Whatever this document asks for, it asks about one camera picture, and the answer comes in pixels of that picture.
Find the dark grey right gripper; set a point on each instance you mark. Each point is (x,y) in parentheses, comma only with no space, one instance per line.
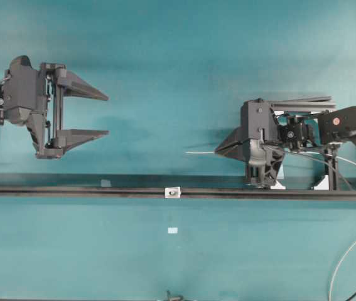
(254,143)

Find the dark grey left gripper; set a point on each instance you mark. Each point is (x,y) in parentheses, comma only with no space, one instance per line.
(26,103)

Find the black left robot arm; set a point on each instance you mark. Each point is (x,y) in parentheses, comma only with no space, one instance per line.
(55,108)

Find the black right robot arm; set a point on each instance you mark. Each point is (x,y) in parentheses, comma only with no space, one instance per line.
(336,126)

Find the silver metal fitting red label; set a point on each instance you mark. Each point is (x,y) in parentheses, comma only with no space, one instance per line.
(173,192)

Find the pale tape patch on rail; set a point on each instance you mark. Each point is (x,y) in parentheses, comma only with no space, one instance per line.
(105,183)

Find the black rectangular profile frame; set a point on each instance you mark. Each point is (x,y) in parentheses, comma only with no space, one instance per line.
(299,137)

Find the long black aluminium rail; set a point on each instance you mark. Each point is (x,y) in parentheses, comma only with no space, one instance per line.
(153,186)

